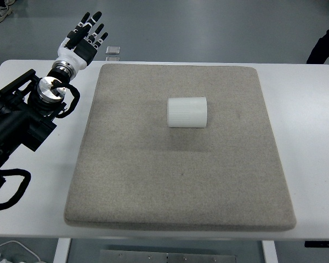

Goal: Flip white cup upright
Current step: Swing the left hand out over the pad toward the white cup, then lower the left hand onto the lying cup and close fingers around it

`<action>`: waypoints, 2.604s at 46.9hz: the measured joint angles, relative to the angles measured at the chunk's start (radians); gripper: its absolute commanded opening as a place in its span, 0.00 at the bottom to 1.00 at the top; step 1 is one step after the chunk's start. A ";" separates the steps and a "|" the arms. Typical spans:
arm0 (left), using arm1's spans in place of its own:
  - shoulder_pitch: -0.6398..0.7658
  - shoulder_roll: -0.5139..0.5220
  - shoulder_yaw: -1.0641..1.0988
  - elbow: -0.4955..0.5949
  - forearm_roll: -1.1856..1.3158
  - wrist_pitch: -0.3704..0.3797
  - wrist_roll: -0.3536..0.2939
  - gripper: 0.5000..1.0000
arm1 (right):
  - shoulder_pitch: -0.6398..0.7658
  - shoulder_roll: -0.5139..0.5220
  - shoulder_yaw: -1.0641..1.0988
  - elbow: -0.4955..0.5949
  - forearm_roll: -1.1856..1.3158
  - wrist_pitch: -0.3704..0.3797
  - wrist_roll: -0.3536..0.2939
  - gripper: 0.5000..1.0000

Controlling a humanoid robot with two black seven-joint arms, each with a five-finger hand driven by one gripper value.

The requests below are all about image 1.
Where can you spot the black table control panel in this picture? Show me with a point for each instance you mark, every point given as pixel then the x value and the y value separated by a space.
pixel 316 244

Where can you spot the white table leg left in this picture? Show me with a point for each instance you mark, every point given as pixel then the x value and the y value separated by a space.
pixel 62 250

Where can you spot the small clear plastic box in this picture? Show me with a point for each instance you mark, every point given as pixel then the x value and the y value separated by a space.
pixel 112 50

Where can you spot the white ribbed cup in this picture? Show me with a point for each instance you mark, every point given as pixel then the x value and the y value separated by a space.
pixel 187 112

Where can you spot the grey metal base plate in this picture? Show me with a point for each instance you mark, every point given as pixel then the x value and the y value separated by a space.
pixel 146 256

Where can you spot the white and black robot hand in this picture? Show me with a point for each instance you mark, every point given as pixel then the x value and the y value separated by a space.
pixel 81 44

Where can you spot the beige felt mat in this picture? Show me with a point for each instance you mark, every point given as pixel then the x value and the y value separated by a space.
pixel 135 172

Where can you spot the white table leg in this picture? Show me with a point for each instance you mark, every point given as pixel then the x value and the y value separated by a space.
pixel 62 250
pixel 269 251

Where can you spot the white table leg right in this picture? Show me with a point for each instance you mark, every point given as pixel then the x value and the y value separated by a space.
pixel 269 251

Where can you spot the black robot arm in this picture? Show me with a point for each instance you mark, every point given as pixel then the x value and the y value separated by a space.
pixel 29 104

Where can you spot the person in black clothes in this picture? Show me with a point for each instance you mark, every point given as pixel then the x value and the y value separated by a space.
pixel 320 52

